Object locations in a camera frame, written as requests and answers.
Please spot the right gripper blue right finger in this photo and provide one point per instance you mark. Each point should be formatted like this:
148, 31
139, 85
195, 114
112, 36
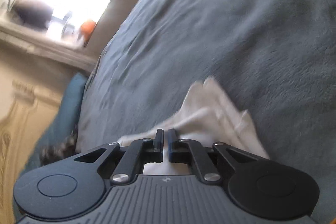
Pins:
192, 153

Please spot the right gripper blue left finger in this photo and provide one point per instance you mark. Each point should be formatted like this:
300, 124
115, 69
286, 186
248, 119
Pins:
130, 160

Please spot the dark clothes hanging at window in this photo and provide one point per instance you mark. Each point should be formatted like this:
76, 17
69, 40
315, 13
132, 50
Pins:
33, 13

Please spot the plaid dark garment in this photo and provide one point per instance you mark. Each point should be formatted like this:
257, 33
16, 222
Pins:
53, 153

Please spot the teal pillow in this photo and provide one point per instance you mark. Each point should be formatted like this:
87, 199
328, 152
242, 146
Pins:
64, 122

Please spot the cream carved headboard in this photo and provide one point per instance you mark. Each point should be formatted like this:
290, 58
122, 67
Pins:
32, 111

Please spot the orange bag on windowsill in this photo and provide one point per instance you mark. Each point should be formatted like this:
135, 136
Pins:
87, 28

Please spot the grey bed blanket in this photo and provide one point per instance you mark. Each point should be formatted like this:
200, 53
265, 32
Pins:
274, 58

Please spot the beige curtain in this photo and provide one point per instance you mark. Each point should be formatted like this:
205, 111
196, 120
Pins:
35, 43

